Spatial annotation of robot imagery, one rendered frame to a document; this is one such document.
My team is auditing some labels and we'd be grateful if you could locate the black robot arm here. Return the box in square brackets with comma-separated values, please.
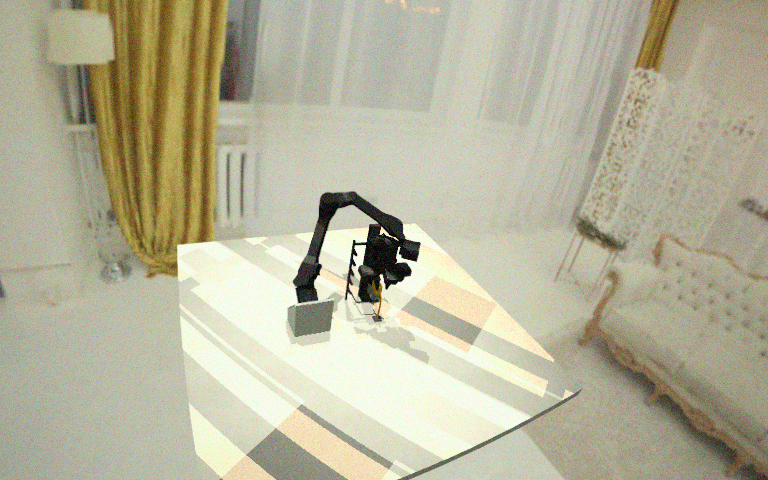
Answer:
[292, 191, 421, 303]

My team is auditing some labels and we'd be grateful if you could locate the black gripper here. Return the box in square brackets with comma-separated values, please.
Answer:
[358, 252, 412, 291]

